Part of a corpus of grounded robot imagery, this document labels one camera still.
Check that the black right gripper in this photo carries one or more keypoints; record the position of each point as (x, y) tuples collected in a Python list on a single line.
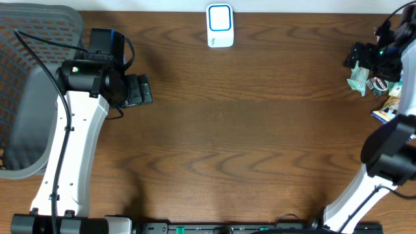
[(393, 72)]

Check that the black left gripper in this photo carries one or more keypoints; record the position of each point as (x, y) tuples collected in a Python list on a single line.
[(139, 90)]

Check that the teal wet wipes pack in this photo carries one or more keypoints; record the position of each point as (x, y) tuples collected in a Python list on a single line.
[(358, 79)]

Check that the yellow snack bag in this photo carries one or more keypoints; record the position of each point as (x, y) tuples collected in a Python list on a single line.
[(390, 107)]

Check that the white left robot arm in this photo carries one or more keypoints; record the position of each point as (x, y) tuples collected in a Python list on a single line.
[(87, 87)]

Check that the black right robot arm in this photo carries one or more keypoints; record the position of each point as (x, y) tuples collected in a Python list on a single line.
[(387, 159)]

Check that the white barcode scanner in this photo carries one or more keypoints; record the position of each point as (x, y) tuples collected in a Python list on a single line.
[(220, 25)]

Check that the grey plastic mesh basket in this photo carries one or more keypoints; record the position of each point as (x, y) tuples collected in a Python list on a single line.
[(28, 98)]

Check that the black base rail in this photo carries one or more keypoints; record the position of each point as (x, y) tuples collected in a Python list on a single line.
[(165, 228)]

